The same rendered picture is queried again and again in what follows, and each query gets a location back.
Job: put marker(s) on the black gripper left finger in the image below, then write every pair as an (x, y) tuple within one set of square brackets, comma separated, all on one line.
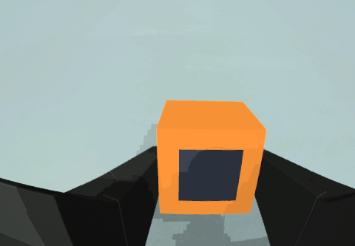
[(116, 209)]

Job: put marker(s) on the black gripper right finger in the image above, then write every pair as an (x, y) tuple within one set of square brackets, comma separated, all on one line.
[(302, 208)]

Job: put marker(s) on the orange block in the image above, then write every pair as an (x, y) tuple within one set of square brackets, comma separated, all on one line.
[(209, 155)]

